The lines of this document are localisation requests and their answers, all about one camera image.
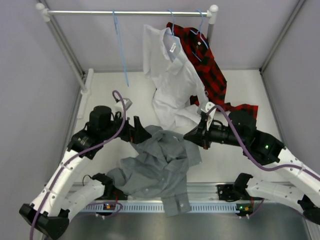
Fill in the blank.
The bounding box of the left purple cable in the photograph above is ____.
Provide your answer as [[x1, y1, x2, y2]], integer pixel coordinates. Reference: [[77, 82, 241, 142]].
[[29, 89, 127, 240]]

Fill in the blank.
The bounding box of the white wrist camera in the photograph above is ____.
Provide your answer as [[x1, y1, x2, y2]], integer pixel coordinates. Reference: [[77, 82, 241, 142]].
[[114, 98, 133, 112], [197, 101, 216, 130]]

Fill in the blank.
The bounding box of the perforated cable duct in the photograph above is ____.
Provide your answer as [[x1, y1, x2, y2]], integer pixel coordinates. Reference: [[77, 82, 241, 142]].
[[80, 202, 240, 214]]

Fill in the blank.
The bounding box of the grey shirt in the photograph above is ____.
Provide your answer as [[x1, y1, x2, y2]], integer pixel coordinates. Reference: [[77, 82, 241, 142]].
[[107, 125, 202, 217]]

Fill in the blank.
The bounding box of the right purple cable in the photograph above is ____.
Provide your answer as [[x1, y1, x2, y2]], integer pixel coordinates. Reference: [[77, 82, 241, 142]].
[[209, 104, 320, 183]]

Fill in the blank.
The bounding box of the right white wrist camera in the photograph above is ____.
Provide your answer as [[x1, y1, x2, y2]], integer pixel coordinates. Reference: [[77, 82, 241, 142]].
[[197, 101, 216, 130]]

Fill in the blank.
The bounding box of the empty light blue hanger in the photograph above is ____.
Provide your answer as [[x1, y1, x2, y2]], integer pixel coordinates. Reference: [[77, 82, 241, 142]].
[[112, 9, 130, 87]]

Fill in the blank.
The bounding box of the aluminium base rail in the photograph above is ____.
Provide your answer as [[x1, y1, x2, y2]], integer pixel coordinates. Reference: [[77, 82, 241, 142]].
[[74, 181, 296, 201]]

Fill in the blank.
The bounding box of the white shirt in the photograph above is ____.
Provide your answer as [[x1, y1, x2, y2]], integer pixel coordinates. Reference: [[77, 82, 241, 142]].
[[143, 24, 209, 130]]

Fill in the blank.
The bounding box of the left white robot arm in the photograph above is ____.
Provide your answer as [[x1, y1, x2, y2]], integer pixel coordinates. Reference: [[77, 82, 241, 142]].
[[19, 105, 151, 240]]

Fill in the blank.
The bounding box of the blue hanger under white shirt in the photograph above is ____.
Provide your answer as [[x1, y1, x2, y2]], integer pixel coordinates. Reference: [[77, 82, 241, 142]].
[[167, 9, 183, 38]]

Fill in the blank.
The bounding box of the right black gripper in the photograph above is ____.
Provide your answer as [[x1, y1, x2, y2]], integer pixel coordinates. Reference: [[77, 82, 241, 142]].
[[184, 117, 247, 151]]

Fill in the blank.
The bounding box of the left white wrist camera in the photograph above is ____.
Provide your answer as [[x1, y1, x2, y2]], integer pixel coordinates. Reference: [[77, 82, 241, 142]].
[[114, 98, 133, 112]]

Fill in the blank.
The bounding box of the rack upright pole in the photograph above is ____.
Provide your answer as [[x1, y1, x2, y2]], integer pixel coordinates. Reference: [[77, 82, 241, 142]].
[[42, 15, 88, 94], [206, 17, 216, 45]]

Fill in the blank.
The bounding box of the white rack foot bar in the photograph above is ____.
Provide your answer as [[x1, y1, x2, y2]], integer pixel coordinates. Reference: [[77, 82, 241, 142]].
[[76, 68, 95, 120]]

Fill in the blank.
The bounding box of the red black plaid shirt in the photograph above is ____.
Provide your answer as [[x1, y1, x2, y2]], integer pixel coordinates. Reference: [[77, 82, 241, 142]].
[[179, 27, 259, 118]]

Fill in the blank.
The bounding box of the right aluminium frame post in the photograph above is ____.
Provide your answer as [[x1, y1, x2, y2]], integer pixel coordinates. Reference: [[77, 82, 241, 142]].
[[259, 0, 307, 75]]

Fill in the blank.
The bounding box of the blue hanger under plaid shirt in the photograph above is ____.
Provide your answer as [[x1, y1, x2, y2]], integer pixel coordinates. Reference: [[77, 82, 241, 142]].
[[192, 9, 209, 50]]

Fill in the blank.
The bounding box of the metal clothes rail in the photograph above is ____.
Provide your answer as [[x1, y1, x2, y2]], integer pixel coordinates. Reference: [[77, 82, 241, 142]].
[[35, 2, 219, 23]]

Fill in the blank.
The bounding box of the right rack upright pole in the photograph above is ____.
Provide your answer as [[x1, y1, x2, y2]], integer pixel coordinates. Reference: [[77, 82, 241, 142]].
[[206, 17, 216, 45]]

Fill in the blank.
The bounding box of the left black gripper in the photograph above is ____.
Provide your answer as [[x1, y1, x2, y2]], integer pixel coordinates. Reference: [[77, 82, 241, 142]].
[[101, 111, 152, 144]]

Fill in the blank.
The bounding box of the purple cable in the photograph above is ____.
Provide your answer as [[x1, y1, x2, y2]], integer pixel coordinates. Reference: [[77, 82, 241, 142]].
[[209, 104, 320, 183], [29, 89, 127, 240]]

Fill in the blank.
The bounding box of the left rack upright pole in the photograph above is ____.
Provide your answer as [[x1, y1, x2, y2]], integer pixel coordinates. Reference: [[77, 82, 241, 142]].
[[42, 15, 88, 94]]

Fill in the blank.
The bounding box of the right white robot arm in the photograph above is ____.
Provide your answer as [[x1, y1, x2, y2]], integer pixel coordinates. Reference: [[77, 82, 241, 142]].
[[184, 110, 320, 225]]

